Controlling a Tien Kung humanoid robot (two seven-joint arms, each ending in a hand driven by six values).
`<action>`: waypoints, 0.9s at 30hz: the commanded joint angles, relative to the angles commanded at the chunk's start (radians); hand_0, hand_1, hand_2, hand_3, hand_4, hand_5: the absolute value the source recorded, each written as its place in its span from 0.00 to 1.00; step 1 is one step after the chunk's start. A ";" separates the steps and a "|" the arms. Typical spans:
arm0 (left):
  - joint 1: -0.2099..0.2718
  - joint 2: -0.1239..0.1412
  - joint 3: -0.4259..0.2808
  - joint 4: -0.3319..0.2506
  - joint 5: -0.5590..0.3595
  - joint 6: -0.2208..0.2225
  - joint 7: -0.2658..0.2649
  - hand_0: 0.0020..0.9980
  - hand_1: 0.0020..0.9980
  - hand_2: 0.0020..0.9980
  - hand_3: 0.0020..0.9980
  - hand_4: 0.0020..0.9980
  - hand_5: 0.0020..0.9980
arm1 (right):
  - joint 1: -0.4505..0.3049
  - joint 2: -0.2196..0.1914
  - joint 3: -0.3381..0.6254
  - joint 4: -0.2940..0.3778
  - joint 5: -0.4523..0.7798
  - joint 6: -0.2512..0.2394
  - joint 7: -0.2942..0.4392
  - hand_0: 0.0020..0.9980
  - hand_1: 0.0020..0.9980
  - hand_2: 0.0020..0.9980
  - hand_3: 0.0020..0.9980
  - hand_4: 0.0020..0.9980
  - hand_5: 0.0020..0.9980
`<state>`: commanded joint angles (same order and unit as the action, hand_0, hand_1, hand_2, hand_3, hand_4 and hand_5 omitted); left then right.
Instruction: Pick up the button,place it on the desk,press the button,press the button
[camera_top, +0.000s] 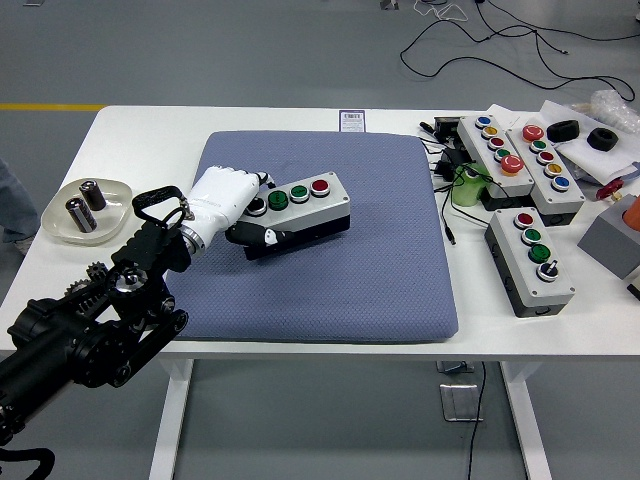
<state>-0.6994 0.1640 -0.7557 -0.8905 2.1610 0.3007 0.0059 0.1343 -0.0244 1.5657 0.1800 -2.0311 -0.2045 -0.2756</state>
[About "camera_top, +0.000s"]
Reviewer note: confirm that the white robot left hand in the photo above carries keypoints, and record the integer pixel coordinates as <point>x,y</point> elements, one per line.
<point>220,195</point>

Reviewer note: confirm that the grey button box black base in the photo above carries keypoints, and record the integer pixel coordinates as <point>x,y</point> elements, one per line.
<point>320,212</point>

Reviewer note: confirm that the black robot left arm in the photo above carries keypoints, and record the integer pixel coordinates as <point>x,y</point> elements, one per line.
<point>150,245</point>

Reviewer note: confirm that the five-button box with yellow button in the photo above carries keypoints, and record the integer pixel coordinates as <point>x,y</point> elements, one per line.
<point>475,136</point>

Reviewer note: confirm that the five-button box with two green buttons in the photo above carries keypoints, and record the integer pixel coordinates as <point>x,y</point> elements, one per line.
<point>570,200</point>

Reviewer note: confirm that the dark cylindrical capacitor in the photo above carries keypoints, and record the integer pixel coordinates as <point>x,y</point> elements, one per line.
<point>80,215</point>
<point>94,196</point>

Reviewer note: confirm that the small dark metal gear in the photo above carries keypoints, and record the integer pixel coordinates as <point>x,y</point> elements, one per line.
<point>95,270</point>

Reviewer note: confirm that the barcode label sticker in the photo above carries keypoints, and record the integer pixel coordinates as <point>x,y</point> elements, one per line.
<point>352,121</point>

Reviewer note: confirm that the blue-grey mesh mat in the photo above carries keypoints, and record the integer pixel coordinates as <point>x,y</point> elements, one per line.
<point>350,280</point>

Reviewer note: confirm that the white shallow dish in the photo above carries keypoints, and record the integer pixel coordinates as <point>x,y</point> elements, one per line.
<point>56,222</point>

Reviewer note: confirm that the large dark metal gear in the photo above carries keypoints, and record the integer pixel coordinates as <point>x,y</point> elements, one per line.
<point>76,288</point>

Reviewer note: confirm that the yellow floor tape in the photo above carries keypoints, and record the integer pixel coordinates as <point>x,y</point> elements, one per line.
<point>50,107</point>

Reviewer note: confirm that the person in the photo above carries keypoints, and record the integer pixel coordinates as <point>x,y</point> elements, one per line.
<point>15,210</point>

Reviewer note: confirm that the black box device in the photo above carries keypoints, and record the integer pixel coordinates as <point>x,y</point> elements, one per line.
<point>445,127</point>

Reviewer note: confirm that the black power adapter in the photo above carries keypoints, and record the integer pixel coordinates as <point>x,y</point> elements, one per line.
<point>452,157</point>

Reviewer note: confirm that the white table leg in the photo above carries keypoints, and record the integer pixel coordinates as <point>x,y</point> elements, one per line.
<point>530,430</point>
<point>167,430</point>

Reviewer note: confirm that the green plastic cylinder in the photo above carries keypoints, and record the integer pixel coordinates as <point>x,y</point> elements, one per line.
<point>467,192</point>

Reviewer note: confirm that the metal floor socket plate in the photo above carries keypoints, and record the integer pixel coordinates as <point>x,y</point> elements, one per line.
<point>457,402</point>

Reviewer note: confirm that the white paper sheet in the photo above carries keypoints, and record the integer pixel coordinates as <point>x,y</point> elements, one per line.
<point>595,160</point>

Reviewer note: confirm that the grey block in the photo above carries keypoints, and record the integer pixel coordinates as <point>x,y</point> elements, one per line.
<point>605,240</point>

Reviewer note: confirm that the clear bubble wrap bag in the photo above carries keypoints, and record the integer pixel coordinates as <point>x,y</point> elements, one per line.
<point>612,107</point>

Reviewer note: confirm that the orange cylinder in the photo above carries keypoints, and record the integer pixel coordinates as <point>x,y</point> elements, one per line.
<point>634,212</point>

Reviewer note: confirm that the four-button box with selector switch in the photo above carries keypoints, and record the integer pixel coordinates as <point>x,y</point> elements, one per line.
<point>510,260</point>

